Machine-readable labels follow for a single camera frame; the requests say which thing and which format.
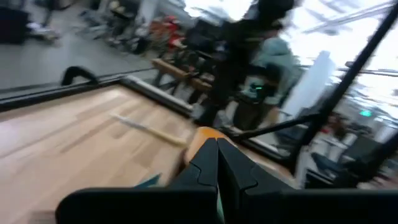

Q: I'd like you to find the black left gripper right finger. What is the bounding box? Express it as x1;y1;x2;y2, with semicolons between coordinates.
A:
216;138;398;224

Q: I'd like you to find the black table clamp handle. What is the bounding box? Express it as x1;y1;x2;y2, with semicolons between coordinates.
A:
60;65;99;86

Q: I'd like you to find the person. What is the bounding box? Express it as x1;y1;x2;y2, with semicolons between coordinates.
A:
241;0;305;130

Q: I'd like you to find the wooden workbench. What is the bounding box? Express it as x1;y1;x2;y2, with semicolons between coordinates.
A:
151;58;216;91

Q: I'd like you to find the orange ribbed mug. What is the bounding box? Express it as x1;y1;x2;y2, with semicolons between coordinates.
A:
183;126;237;166

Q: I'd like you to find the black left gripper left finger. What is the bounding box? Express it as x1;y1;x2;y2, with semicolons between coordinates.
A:
55;138;218;224

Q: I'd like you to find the fork with blue handle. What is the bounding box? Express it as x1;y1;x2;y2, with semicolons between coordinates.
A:
133;173;162;189

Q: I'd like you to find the knife with cream handle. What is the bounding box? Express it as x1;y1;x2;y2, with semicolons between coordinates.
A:
110;113;187;147

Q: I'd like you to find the black aluminium table frame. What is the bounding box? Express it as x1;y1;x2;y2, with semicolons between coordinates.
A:
0;2;398;187

